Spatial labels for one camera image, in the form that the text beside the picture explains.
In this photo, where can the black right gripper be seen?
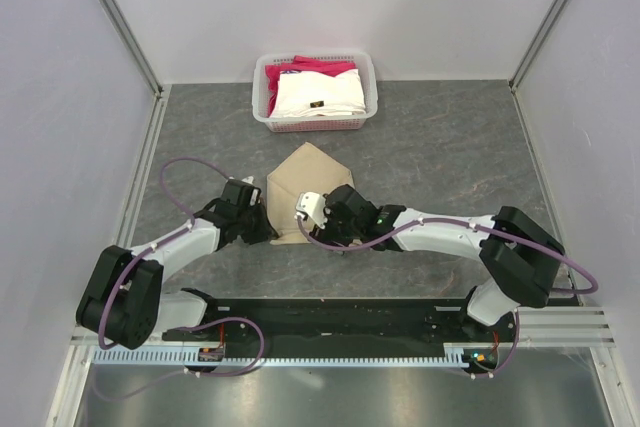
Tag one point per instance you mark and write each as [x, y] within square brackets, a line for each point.
[326, 234]

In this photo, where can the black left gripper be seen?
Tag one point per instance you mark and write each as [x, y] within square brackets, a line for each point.
[265, 231]

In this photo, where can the beige cloth napkin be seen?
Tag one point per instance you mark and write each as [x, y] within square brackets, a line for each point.
[307, 169]

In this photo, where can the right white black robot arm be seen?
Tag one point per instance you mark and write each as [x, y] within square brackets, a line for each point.
[521, 258]

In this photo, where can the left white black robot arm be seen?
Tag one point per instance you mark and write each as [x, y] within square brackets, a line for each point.
[123, 301]

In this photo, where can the white folded shirt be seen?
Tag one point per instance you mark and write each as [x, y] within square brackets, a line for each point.
[309, 94]

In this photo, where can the white plastic basket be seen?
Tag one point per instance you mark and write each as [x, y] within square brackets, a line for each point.
[261, 94]

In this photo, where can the pink folded garment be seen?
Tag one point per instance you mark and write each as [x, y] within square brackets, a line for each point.
[300, 64]

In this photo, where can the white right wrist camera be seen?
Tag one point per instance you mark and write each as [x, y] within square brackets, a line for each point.
[311, 206]

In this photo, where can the blue slotted cable duct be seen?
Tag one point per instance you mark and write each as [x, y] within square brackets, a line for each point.
[197, 357]

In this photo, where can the left aluminium frame post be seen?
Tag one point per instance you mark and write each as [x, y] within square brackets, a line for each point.
[124, 31]

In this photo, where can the aluminium frame post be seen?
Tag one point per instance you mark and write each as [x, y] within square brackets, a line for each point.
[544, 30]
[124, 31]

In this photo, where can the right aluminium frame post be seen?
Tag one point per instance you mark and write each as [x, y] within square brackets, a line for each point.
[544, 30]

